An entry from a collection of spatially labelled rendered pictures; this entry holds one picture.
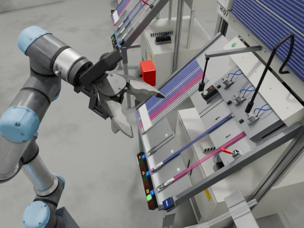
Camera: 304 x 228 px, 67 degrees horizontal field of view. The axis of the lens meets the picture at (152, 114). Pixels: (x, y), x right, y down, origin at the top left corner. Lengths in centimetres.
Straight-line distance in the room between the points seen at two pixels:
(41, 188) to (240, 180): 105
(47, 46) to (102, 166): 170
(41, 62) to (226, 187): 115
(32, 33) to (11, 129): 22
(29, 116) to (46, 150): 188
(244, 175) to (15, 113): 124
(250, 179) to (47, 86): 121
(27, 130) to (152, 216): 152
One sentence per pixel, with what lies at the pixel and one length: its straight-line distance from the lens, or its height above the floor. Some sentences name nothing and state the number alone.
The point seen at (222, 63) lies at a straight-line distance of 129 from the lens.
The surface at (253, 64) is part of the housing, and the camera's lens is 110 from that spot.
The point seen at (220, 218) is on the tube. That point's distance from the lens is 96.
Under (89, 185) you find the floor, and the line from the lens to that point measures 212.
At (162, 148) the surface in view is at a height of 79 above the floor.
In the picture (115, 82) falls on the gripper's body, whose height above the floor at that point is 152.
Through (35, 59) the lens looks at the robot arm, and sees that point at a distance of 61.
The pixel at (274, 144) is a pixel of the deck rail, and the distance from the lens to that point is 101.
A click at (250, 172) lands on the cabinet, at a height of 62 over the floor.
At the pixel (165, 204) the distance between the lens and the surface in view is 114.
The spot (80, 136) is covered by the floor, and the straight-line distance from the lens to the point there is 243.
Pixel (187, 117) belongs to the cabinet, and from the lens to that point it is 167.
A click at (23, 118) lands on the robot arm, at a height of 148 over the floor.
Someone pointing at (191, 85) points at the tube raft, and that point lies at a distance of 131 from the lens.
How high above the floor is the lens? 185
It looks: 47 degrees down
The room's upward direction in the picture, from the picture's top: straight up
